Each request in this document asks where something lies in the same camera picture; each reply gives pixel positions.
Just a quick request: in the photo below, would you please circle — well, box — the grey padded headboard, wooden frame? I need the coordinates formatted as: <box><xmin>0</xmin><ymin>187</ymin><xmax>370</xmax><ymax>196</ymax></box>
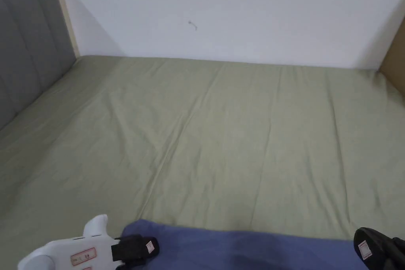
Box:
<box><xmin>0</xmin><ymin>0</ymin><xmax>81</xmax><ymax>132</ymax></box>

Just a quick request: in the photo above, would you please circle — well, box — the blue garment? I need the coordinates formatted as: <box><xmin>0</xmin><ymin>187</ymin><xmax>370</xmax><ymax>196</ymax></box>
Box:
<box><xmin>121</xmin><ymin>219</ymin><xmax>370</xmax><ymax>270</ymax></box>

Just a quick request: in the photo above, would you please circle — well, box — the brown wooden board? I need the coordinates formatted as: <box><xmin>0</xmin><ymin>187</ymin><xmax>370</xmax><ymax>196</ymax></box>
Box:
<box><xmin>378</xmin><ymin>16</ymin><xmax>405</xmax><ymax>97</ymax></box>

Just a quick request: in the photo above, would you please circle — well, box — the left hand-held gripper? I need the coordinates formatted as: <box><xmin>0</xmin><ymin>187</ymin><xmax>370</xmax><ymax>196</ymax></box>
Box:
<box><xmin>17</xmin><ymin>214</ymin><xmax>160</xmax><ymax>270</ymax></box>

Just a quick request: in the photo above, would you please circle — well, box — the bed with pale green sheet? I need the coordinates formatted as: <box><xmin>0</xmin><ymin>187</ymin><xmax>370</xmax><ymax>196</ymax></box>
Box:
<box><xmin>0</xmin><ymin>55</ymin><xmax>405</xmax><ymax>270</ymax></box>

